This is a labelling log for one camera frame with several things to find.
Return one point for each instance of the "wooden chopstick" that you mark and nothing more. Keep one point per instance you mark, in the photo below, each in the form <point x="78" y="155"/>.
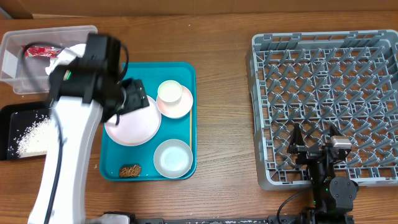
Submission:
<point x="190" y="129"/>

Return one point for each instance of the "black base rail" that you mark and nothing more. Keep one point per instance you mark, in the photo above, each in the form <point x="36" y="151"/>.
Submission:
<point x="268" y="220"/>

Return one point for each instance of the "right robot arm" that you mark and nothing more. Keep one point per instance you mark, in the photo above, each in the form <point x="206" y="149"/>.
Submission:
<point x="333" y="195"/>

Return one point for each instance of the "pink saucer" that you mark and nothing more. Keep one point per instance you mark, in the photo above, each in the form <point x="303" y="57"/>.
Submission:
<point x="179" y="109"/>

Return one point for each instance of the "grey dishwasher rack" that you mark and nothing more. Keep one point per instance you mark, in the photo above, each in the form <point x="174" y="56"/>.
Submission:
<point x="346" y="79"/>

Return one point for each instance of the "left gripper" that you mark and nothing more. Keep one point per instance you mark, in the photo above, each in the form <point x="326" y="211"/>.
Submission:
<point x="137" y="96"/>

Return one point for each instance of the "brown food piece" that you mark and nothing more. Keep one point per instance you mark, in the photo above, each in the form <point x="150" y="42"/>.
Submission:
<point x="130" y="171"/>

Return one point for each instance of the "grey small bowl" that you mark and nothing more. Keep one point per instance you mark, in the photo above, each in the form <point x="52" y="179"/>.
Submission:
<point x="173" y="158"/>

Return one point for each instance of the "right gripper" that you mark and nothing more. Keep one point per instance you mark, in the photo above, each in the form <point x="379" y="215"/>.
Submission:
<point x="308" y="152"/>

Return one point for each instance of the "red snack wrapper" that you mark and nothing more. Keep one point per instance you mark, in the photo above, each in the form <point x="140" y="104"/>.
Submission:
<point x="43" y="51"/>

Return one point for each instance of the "rice pile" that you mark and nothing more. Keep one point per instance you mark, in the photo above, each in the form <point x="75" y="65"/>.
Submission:
<point x="40" y="138"/>

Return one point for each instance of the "white napkin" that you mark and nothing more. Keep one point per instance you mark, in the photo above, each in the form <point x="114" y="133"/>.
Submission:
<point x="53" y="63"/>
<point x="70" y="53"/>

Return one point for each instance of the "teal serving tray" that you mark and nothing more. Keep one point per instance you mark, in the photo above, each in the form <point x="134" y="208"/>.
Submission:
<point x="114" y="156"/>

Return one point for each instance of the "small white cup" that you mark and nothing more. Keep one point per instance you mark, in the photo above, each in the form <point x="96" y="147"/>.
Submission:
<point x="170" y="91"/>

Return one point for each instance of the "clear plastic bin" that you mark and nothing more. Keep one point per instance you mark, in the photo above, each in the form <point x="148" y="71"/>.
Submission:
<point x="12" y="43"/>

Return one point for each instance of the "large pink plate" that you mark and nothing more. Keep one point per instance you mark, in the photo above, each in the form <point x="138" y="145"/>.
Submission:
<point x="137" y="127"/>

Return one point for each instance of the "black rectangular tray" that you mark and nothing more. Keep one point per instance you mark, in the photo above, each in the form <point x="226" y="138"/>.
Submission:
<point x="16" y="121"/>

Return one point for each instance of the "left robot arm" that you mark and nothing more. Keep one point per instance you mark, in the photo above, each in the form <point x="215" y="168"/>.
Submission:
<point x="84" y="93"/>

